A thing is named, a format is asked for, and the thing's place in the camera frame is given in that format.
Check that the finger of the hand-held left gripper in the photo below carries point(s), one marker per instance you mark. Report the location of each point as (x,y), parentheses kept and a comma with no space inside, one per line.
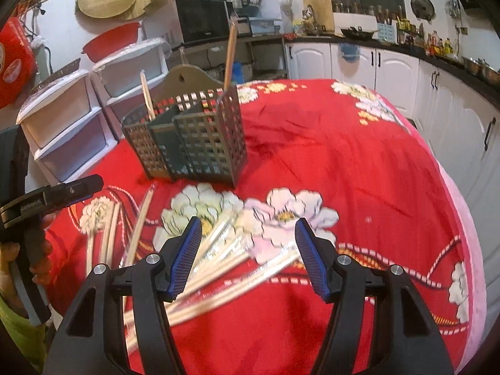
(80,189)

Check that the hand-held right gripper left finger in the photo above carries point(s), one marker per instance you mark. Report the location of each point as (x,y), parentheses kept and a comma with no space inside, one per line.
(183,258)

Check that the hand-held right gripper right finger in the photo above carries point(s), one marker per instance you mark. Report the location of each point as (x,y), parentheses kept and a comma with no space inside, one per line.
(310,258)

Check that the pile of chopsticks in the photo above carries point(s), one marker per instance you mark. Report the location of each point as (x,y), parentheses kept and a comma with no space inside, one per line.
(234,265)

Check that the grey perforated utensil holder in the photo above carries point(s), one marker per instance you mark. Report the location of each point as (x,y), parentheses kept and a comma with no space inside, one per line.
(195,144)

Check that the person's left hand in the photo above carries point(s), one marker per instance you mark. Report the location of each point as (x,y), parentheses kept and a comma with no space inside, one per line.
(9,254)

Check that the red floral blanket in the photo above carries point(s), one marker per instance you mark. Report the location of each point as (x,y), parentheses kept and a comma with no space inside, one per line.
(351,164)

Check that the pale wrapped chopstick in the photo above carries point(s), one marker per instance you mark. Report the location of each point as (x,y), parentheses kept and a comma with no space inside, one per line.
(146,93)

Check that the brown straw brush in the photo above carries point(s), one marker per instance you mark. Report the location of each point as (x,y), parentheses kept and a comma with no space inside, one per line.
(58,72)

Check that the red shopping bag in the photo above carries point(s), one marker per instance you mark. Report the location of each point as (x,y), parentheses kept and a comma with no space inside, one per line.
(15,58)

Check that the red plastic basin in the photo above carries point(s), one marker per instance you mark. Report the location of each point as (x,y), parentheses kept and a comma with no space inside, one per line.
(113,41)

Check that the white kitchen base cabinets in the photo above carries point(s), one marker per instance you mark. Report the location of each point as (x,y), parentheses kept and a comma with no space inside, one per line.
(390,78)

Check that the long brown wooden chopstick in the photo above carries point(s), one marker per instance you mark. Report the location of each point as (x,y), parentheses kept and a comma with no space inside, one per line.
(230,54)

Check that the metal shelf rack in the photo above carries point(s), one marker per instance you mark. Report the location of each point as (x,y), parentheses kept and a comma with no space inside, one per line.
(265,58)

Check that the silver black microwave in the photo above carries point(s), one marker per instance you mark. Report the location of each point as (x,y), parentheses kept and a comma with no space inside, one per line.
(203,21)

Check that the blue plastic bag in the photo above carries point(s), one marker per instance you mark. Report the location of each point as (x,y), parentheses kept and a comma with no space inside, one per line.
(348,52)

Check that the black kitchen countertop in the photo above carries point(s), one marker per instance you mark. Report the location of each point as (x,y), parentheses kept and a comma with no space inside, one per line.
(394,47)

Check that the black wok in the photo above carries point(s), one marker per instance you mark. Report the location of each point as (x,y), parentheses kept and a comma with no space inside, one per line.
(357,33)

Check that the grey plastic container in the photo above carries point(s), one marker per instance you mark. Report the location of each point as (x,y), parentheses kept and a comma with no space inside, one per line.
(265,26)

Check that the white blue knife block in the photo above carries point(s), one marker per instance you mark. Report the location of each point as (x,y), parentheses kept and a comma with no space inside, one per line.
(386,33)

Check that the metal kitchen faucet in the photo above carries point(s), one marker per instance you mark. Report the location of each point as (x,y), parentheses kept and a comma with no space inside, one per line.
(309,15)

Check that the wooden cutting board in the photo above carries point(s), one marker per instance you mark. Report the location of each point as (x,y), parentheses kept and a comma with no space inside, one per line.
(318,11)

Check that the row of condiment bottles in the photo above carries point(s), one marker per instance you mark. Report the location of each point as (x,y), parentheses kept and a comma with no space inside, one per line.
(441,47)

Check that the row of spice jars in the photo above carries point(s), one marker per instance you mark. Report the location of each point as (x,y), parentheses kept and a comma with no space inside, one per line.
(367,9)

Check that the steel pot lid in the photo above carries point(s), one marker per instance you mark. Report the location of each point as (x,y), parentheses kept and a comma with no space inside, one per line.
(422,7)

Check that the hanging metal ladles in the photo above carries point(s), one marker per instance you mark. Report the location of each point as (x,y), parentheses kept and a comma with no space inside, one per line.
(454,7)

